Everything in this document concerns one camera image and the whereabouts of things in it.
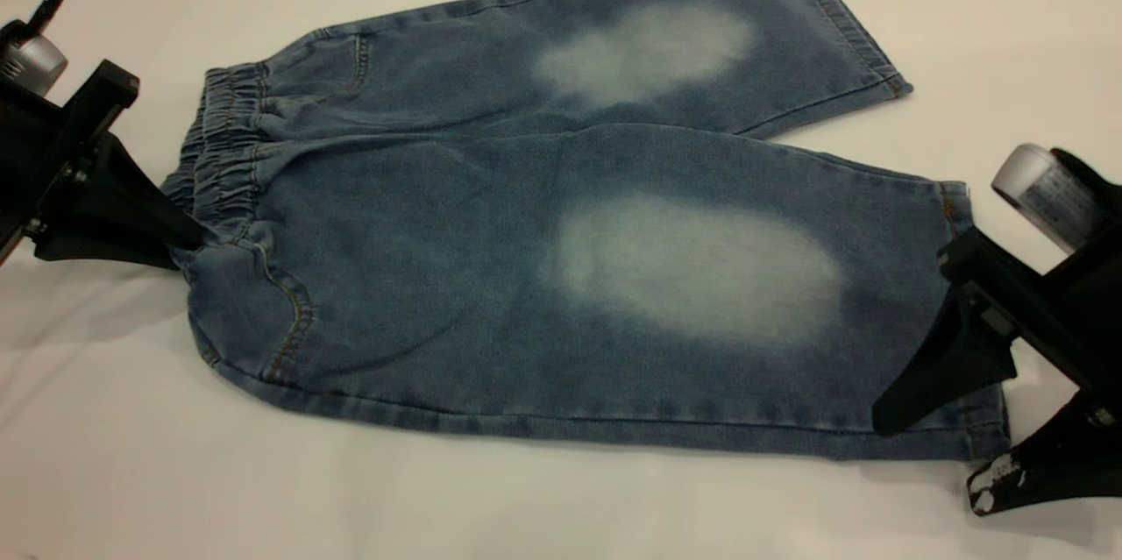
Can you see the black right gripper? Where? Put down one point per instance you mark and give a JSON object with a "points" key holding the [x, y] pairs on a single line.
{"points": [[1078, 315]]}

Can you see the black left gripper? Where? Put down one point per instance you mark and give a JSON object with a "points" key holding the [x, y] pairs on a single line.
{"points": [[26, 157]]}

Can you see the blue denim shorts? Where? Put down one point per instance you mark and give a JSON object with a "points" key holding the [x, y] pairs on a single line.
{"points": [[438, 280]]}

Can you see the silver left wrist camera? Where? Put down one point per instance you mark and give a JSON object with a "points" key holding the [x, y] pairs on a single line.
{"points": [[31, 65]]}

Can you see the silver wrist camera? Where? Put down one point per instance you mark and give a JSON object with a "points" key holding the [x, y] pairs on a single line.
{"points": [[31, 65], [1043, 196]]}

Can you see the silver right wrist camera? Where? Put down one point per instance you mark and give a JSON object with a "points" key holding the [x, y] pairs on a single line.
{"points": [[1043, 196]]}

